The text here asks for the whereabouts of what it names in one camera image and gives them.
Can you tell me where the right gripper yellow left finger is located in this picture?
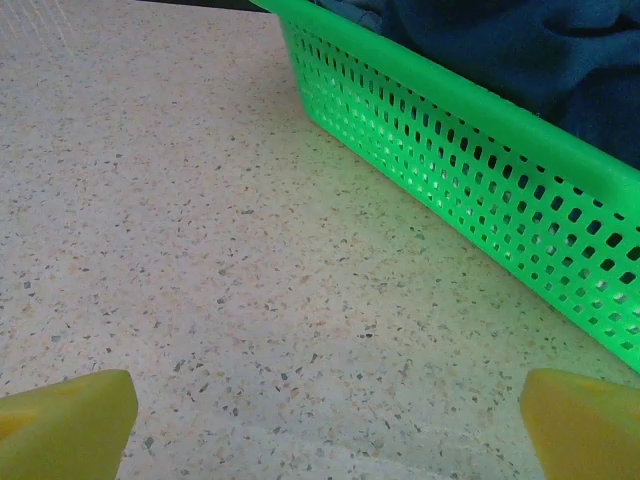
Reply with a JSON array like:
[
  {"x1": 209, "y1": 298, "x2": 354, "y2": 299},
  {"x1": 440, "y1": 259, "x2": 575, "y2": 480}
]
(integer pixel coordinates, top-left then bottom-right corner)
[{"x1": 0, "y1": 368, "x2": 139, "y2": 480}]

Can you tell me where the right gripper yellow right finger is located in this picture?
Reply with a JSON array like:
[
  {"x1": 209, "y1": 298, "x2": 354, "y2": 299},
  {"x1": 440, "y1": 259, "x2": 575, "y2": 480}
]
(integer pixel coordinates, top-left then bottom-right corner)
[{"x1": 519, "y1": 368, "x2": 640, "y2": 480}]

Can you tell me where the green perforated plastic basket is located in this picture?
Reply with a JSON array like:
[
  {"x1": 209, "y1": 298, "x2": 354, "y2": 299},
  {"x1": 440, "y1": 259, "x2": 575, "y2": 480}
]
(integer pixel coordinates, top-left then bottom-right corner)
[{"x1": 248, "y1": 0, "x2": 640, "y2": 374}]

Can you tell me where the navy t-shirt with white print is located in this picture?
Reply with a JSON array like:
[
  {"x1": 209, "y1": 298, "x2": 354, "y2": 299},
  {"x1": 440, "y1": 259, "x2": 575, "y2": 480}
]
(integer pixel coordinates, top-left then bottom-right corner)
[{"x1": 309, "y1": 0, "x2": 640, "y2": 171}]

